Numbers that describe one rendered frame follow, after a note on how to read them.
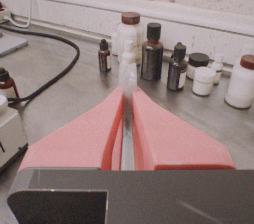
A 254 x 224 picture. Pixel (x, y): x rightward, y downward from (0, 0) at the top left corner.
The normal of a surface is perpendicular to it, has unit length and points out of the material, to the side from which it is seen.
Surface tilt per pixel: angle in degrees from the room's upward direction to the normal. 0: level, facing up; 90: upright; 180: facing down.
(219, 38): 90
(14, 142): 90
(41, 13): 90
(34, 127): 0
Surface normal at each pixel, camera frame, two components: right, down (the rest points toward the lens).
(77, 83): 0.00, -0.81
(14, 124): 0.91, 0.25
